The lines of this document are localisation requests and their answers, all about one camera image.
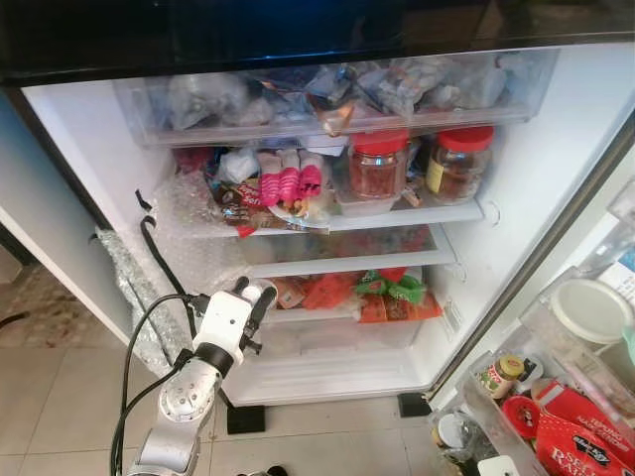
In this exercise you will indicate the red lid glass jar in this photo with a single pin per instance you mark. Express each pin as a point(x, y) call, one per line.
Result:
point(379, 169)

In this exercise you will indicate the orange red packet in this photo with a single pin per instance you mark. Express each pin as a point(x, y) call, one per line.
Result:
point(327, 291)

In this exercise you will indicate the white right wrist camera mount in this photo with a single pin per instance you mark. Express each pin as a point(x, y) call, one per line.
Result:
point(498, 466)

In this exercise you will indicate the white lid round container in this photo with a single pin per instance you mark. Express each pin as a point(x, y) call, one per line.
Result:
point(590, 309)

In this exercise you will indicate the green snack bag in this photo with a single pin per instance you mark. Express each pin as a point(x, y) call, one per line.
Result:
point(392, 288)

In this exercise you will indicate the black glass door fridge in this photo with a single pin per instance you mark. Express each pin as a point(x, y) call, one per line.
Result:
point(536, 198)

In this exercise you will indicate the clear fridge drawer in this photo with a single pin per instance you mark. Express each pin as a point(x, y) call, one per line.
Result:
point(198, 104)

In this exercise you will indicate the clear bubble wrap sheet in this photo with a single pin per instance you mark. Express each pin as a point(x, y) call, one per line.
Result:
point(189, 223)

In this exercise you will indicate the pink white wrapped pack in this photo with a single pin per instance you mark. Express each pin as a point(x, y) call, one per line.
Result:
point(288, 178)

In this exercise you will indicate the red lid jar yellow label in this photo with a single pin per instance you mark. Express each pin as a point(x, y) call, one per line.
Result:
point(461, 164)

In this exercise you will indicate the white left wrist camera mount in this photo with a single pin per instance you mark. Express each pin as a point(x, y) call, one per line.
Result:
point(223, 327)

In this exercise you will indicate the red raisins bag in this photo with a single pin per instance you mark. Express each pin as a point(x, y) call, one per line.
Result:
point(585, 436)

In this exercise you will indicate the small yellow cap jar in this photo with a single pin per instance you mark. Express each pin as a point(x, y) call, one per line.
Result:
point(501, 377)

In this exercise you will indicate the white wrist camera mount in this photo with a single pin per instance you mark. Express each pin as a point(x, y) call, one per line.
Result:
point(223, 327)
point(498, 466)

